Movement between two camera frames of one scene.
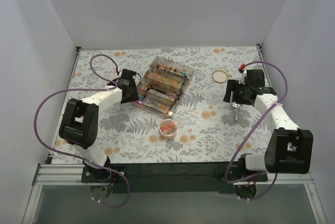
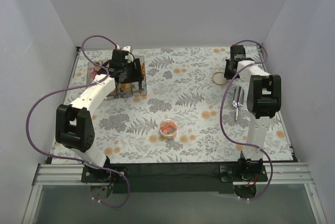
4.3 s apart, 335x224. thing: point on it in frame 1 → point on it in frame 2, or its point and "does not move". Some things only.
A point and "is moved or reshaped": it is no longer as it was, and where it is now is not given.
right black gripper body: x=230 y=92 → x=229 y=70
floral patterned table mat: x=208 y=130 does not move
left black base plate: x=89 y=175 does not move
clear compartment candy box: x=162 y=88 is moved or reshaped
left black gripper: x=132 y=93 → x=133 y=73
